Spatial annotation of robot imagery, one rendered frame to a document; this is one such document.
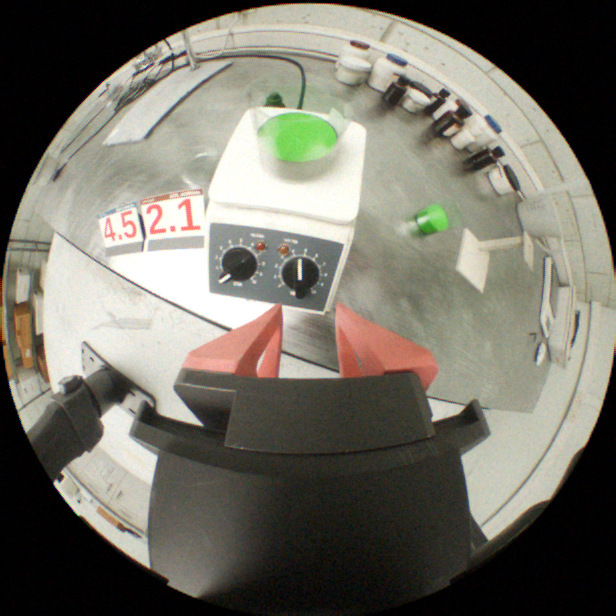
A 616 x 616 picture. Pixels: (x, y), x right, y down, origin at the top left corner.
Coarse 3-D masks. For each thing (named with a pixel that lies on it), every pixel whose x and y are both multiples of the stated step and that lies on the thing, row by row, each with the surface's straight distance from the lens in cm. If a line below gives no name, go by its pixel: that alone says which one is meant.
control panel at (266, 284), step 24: (216, 240) 19; (240, 240) 19; (264, 240) 18; (288, 240) 18; (312, 240) 18; (216, 264) 20; (264, 264) 19; (336, 264) 19; (216, 288) 21; (240, 288) 21; (264, 288) 20; (288, 288) 20; (312, 288) 20
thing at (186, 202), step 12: (156, 204) 27; (168, 204) 26; (180, 204) 25; (192, 204) 25; (144, 216) 29; (156, 216) 28; (168, 216) 27; (180, 216) 26; (192, 216) 25; (156, 228) 28; (168, 228) 27; (180, 228) 27; (192, 228) 26
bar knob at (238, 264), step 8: (232, 248) 19; (240, 248) 19; (224, 256) 19; (232, 256) 19; (240, 256) 19; (248, 256) 18; (224, 264) 19; (232, 264) 19; (240, 264) 17; (248, 264) 17; (224, 272) 18; (232, 272) 18; (240, 272) 18; (248, 272) 19; (224, 280) 18; (240, 280) 20
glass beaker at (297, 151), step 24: (288, 72) 15; (312, 72) 16; (264, 96) 15; (288, 96) 17; (312, 96) 17; (336, 96) 16; (360, 96) 14; (264, 120) 12; (288, 120) 10; (312, 120) 11; (336, 120) 11; (264, 144) 14; (288, 144) 12; (312, 144) 12; (336, 144) 14; (264, 168) 16; (288, 168) 15; (312, 168) 15
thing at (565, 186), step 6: (576, 180) 22; (582, 180) 22; (552, 186) 22; (558, 186) 22; (564, 186) 22; (570, 186) 22; (576, 186) 22; (582, 186) 22; (588, 186) 22; (534, 192) 22; (540, 192) 22; (546, 192) 22
